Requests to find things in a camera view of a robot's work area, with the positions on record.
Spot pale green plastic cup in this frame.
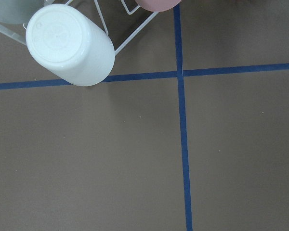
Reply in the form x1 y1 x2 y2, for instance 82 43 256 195
0 0 44 24

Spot pink plastic cup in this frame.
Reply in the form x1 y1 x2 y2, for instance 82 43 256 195
135 0 181 12

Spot white wire cup rack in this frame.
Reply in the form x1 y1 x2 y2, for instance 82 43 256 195
0 0 159 55

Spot white plastic cup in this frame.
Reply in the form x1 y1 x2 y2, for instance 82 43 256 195
26 4 115 87

